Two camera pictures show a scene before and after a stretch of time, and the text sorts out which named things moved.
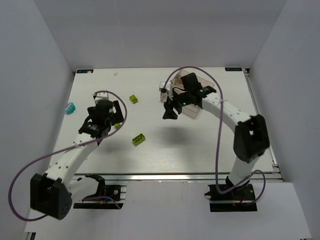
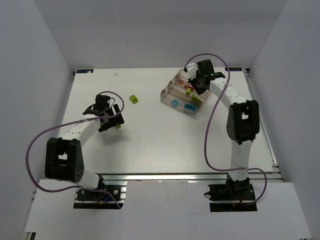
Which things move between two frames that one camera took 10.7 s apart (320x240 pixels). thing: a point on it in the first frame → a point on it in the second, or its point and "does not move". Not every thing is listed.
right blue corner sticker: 233,69 does not move
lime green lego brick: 133,99 does not move
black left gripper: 116,113 does not move
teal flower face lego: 70,108 → 190,106
